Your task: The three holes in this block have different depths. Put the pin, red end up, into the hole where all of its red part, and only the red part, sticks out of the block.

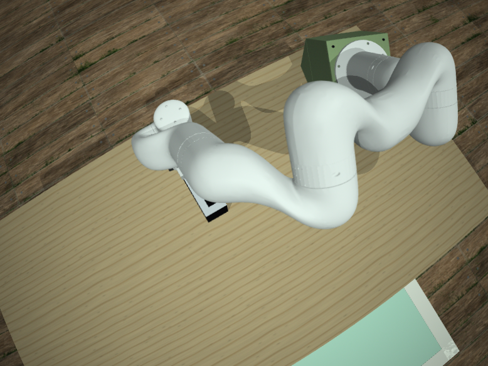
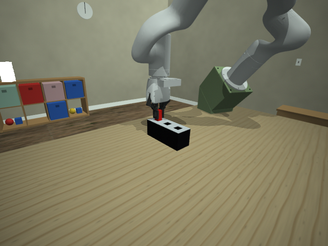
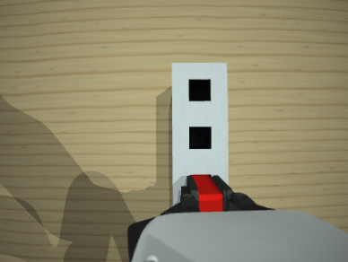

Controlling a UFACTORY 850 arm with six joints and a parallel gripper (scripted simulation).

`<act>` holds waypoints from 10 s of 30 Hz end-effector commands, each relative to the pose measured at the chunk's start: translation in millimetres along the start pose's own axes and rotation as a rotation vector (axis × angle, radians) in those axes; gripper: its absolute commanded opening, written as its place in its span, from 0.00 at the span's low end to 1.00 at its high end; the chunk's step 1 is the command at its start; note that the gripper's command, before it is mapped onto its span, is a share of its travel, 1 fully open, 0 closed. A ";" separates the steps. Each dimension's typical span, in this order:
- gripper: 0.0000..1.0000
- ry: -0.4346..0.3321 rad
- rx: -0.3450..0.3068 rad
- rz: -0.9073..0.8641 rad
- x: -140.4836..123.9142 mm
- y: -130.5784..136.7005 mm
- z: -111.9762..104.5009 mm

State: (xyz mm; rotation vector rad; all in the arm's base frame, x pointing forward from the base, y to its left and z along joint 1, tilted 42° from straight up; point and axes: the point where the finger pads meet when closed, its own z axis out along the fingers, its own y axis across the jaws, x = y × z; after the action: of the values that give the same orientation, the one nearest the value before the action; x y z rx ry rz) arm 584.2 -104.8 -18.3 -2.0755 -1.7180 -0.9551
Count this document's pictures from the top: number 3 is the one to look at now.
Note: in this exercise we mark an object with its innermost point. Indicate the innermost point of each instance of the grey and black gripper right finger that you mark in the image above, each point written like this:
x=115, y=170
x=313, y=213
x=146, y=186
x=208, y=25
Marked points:
x=235, y=201

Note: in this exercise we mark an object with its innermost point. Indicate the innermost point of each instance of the red square pin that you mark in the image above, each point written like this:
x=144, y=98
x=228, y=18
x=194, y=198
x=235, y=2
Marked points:
x=210, y=197

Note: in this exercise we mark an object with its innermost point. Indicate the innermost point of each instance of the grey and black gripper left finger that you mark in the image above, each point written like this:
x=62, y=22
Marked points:
x=188, y=203

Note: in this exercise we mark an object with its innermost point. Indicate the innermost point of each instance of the light grey block with square holes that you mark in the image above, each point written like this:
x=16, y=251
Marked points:
x=199, y=122

